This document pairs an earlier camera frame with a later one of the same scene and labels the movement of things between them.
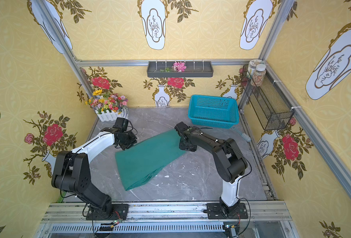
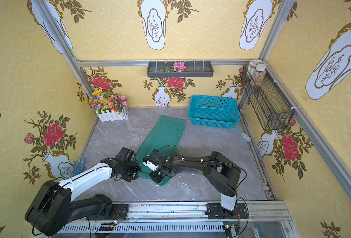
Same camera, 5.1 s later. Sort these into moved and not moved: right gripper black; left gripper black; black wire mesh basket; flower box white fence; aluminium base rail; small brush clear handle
Moved: right gripper black; left gripper black
Not moved: aluminium base rail; small brush clear handle; black wire mesh basket; flower box white fence
